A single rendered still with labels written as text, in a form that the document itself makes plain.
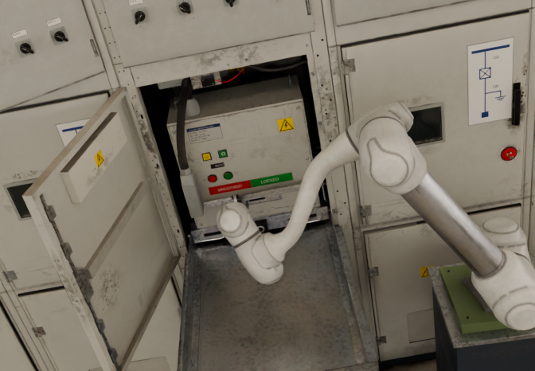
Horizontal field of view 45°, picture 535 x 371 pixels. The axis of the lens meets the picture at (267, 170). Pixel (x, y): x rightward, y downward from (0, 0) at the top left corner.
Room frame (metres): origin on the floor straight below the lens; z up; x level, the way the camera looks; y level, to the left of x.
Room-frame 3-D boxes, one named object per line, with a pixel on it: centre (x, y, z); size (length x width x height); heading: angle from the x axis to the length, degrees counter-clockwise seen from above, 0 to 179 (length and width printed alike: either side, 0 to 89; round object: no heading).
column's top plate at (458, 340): (1.55, -0.67, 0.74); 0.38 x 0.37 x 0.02; 84
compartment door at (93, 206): (1.73, 0.53, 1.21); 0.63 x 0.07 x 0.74; 161
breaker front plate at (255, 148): (2.03, 0.07, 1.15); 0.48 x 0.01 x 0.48; 87
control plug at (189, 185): (1.97, 0.28, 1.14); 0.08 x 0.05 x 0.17; 177
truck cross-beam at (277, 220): (2.05, 0.07, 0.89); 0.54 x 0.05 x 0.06; 87
